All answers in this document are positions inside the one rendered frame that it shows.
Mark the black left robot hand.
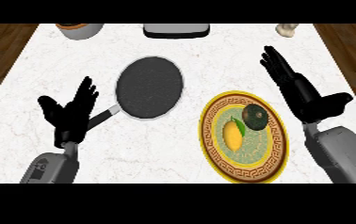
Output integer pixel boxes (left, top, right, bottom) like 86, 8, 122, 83
36, 75, 101, 150

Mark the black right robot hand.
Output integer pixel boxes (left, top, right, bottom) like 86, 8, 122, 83
259, 45, 355, 124

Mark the dark green squash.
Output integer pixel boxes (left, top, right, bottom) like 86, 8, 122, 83
241, 104, 272, 132

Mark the dark grey frying pan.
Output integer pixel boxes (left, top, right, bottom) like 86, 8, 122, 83
86, 56, 185, 132

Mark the yellow brown patterned plate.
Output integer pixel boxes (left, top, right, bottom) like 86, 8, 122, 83
198, 90, 291, 184

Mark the beige garlic bulb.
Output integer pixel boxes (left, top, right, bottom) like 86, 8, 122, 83
274, 23, 300, 39

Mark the yellow lemon with leaf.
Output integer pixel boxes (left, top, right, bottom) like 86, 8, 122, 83
222, 116, 249, 153

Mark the grey pot with orange rim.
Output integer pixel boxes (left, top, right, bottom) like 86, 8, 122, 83
55, 23, 107, 41

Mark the grey black appliance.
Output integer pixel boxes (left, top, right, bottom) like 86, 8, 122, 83
142, 23, 212, 40

